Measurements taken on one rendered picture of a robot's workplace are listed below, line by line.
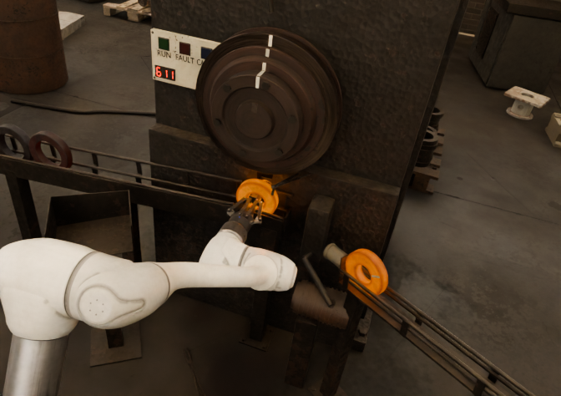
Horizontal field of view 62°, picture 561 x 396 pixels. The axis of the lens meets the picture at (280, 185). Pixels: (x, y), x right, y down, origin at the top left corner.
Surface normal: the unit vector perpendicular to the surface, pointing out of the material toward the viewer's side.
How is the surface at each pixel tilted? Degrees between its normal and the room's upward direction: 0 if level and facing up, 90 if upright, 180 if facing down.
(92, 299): 58
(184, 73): 90
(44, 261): 19
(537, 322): 0
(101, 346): 0
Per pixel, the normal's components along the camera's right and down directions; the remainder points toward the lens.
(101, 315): -0.07, -0.04
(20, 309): -0.21, 0.12
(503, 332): 0.11, -0.82
